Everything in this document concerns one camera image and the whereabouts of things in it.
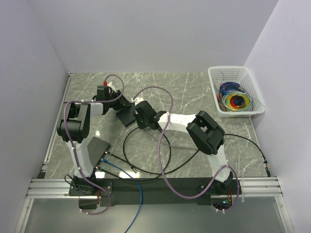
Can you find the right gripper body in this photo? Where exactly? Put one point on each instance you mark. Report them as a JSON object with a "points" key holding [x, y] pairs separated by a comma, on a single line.
{"points": [[141, 121]]}

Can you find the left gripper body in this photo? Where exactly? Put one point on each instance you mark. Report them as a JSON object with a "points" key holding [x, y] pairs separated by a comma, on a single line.
{"points": [[118, 104]]}

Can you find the black network switch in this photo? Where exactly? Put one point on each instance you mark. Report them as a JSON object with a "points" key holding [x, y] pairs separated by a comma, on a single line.
{"points": [[126, 115], [96, 149]]}

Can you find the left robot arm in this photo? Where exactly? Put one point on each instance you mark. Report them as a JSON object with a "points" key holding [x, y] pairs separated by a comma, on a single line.
{"points": [[74, 124]]}

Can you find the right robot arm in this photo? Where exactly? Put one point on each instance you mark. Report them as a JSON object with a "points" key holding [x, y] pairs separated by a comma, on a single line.
{"points": [[206, 133]]}

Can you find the black base beam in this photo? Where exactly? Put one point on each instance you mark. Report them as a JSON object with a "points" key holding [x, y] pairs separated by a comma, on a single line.
{"points": [[126, 192]]}

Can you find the white plastic basket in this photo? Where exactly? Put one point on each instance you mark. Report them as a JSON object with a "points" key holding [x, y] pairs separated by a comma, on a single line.
{"points": [[235, 91]]}

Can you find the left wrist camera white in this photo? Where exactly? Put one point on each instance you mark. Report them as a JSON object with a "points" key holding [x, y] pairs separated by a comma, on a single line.
{"points": [[111, 84]]}

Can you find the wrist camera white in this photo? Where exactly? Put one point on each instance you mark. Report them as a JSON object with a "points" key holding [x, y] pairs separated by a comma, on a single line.
{"points": [[111, 84], [137, 100]]}

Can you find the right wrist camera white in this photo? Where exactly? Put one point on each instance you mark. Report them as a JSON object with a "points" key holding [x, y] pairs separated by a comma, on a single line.
{"points": [[137, 100]]}

